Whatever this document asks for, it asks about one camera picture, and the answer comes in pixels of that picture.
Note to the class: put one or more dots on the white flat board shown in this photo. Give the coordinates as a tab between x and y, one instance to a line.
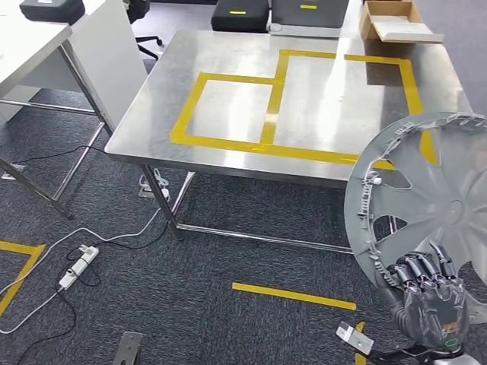
407	33

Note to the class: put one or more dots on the silver floor socket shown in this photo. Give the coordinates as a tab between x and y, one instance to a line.
146	191
9	174

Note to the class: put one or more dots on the yellow floor tape marking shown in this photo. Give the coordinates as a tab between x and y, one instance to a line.
293	295

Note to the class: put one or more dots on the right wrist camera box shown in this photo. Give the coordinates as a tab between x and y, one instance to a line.
353	337

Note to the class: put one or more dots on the silver plastic wheel hubcap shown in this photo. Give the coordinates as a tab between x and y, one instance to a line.
426	201

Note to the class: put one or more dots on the stainless steel workbench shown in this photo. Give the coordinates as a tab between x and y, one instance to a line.
152	116

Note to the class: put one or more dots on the stainless steel table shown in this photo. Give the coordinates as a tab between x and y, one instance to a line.
23	50

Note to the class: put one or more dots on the black padded case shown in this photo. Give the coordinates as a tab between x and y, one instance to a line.
239	20
53	10

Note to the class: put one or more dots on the white power strip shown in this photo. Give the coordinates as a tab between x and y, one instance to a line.
78	267

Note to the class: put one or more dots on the white cabinet panel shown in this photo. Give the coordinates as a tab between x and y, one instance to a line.
110	55

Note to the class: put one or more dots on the cardboard box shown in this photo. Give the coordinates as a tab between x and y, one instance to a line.
367	22

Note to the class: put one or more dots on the black office chair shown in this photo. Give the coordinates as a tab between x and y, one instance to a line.
143	10

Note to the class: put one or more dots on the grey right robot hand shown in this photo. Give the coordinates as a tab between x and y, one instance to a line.
433	312

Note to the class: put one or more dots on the grey laptop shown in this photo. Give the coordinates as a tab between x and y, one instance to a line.
308	17

